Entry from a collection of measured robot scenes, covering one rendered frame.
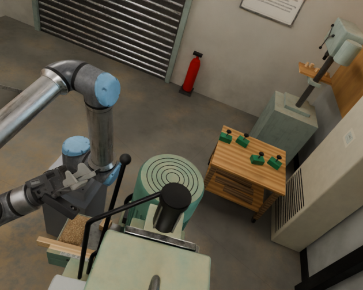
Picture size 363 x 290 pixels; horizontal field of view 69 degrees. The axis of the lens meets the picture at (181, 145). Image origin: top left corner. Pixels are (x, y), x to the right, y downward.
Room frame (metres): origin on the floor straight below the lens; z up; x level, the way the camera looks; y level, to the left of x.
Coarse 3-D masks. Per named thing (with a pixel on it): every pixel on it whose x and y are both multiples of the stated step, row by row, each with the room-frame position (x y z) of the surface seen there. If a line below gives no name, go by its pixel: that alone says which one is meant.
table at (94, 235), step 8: (88, 216) 0.57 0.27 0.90; (120, 216) 0.65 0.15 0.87; (96, 224) 0.55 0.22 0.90; (112, 224) 0.58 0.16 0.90; (120, 224) 0.61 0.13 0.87; (96, 232) 0.52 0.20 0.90; (56, 240) 0.43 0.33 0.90; (88, 240) 0.48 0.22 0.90; (96, 240) 0.49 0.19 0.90; (88, 248) 0.45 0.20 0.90; (96, 248) 0.46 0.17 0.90; (56, 264) 0.36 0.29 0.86; (64, 264) 0.36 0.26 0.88
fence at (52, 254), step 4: (48, 248) 0.37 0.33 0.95; (48, 252) 0.36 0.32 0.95; (52, 252) 0.36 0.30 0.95; (56, 252) 0.37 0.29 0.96; (48, 256) 0.36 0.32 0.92; (52, 256) 0.36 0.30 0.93; (56, 256) 0.36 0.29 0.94; (60, 256) 0.36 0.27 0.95; (64, 256) 0.37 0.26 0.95; (60, 260) 0.36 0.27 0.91; (64, 260) 0.36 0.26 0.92; (68, 260) 0.37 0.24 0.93
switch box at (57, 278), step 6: (60, 276) 0.15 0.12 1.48; (54, 282) 0.14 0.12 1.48; (60, 282) 0.14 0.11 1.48; (66, 282) 0.15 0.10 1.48; (72, 282) 0.15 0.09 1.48; (78, 282) 0.15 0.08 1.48; (84, 282) 0.16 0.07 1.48; (48, 288) 0.13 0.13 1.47; (54, 288) 0.13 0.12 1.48; (60, 288) 0.13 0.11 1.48; (66, 288) 0.14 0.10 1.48; (72, 288) 0.14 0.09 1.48; (78, 288) 0.14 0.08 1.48
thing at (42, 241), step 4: (40, 236) 0.41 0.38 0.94; (40, 240) 0.39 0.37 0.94; (44, 240) 0.40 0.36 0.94; (48, 240) 0.40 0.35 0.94; (52, 240) 0.41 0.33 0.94; (40, 244) 0.39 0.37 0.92; (44, 244) 0.39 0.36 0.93; (48, 244) 0.39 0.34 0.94; (56, 244) 0.40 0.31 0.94; (60, 244) 0.41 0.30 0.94; (64, 244) 0.41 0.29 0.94; (68, 244) 0.42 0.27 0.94; (72, 248) 0.41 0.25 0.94; (76, 248) 0.41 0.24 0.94; (80, 248) 0.42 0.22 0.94; (88, 252) 0.42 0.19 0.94; (92, 252) 0.42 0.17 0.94
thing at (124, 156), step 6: (120, 156) 0.51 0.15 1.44; (126, 156) 0.51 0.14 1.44; (120, 162) 0.49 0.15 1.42; (126, 162) 0.49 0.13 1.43; (120, 168) 0.49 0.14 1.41; (120, 174) 0.48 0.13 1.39; (120, 180) 0.47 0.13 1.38; (114, 192) 0.44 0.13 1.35; (114, 198) 0.43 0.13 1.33; (114, 204) 0.42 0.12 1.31; (108, 210) 0.41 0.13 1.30; (108, 222) 0.39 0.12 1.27; (102, 234) 0.36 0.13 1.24
